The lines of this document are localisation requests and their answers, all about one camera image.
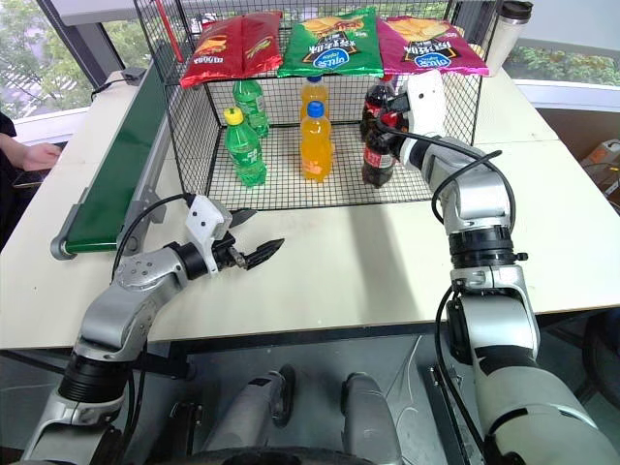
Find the black adapter cable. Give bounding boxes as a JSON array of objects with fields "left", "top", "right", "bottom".
[{"left": 88, "top": 78, "right": 128, "bottom": 104}]

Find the black wheel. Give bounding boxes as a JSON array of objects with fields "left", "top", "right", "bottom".
[{"left": 579, "top": 313, "right": 620, "bottom": 404}]

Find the bystander bare hand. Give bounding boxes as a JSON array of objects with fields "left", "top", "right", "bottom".
[{"left": 20, "top": 143, "right": 63, "bottom": 172}]

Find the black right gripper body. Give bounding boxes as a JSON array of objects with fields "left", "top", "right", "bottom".
[{"left": 387, "top": 90, "right": 412, "bottom": 128}]

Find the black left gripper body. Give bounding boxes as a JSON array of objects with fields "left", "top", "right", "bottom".
[{"left": 211, "top": 231, "right": 251, "bottom": 272}]

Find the red chips bag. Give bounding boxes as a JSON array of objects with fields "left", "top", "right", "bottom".
[
  {"left": 179, "top": 18, "right": 244, "bottom": 90},
  {"left": 236, "top": 11, "right": 285, "bottom": 78}
]

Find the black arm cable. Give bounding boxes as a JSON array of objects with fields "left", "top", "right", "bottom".
[
  {"left": 111, "top": 192, "right": 196, "bottom": 280},
  {"left": 377, "top": 117, "right": 517, "bottom": 229}
]

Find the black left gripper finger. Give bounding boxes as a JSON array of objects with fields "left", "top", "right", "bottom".
[
  {"left": 228, "top": 208, "right": 258, "bottom": 232},
  {"left": 244, "top": 236, "right": 287, "bottom": 270}
]

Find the cardboard box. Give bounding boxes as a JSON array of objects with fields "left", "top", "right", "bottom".
[{"left": 577, "top": 138, "right": 620, "bottom": 207}]

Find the green soda bottle yellow cap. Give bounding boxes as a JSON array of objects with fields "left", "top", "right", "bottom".
[{"left": 223, "top": 107, "right": 269, "bottom": 188}]

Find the silver right robot leg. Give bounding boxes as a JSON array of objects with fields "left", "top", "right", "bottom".
[{"left": 340, "top": 371, "right": 404, "bottom": 465}]

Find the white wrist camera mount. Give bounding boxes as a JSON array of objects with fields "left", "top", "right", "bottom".
[
  {"left": 405, "top": 71, "right": 448, "bottom": 141},
  {"left": 184, "top": 194, "right": 233, "bottom": 276}
]

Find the red pole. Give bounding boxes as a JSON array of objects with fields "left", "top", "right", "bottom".
[{"left": 153, "top": 0, "right": 186, "bottom": 64}]

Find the orange soda bottle blue cap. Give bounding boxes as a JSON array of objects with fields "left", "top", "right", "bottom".
[
  {"left": 299, "top": 76, "right": 332, "bottom": 122},
  {"left": 299, "top": 101, "right": 335, "bottom": 184}
]

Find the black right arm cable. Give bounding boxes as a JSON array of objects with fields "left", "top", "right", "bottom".
[{"left": 377, "top": 117, "right": 517, "bottom": 229}]

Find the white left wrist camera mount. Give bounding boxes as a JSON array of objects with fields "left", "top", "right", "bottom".
[{"left": 184, "top": 194, "right": 233, "bottom": 276}]

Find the silver robot leg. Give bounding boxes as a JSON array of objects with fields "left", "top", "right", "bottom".
[
  {"left": 200, "top": 363, "right": 297, "bottom": 455},
  {"left": 340, "top": 371, "right": 404, "bottom": 465}
]

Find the green conveyor belt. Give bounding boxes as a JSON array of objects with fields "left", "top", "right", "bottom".
[{"left": 49, "top": 59, "right": 171, "bottom": 262}]

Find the cola bottle with red label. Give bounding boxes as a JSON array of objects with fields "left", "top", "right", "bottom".
[
  {"left": 358, "top": 75, "right": 397, "bottom": 143},
  {"left": 361, "top": 114, "right": 400, "bottom": 188}
]

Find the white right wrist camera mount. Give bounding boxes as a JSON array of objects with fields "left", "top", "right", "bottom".
[{"left": 405, "top": 71, "right": 448, "bottom": 141}]

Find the silver left robot leg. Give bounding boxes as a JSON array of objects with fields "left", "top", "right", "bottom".
[{"left": 200, "top": 363, "right": 297, "bottom": 455}]

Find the dark phone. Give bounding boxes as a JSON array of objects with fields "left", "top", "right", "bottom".
[{"left": 13, "top": 170, "right": 48, "bottom": 190}]

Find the green chips bag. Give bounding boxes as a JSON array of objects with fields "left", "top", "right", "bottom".
[{"left": 276, "top": 11, "right": 386, "bottom": 79}]

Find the black wire rack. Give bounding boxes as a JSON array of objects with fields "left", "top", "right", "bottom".
[{"left": 132, "top": 0, "right": 486, "bottom": 212}]

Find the white tumbler with black lid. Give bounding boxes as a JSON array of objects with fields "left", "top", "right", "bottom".
[{"left": 484, "top": 0, "right": 535, "bottom": 78}]

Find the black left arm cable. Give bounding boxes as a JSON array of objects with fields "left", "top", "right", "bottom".
[{"left": 111, "top": 192, "right": 196, "bottom": 280}]

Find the magenta chips bag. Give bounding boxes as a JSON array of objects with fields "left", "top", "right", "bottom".
[{"left": 376, "top": 15, "right": 491, "bottom": 78}]

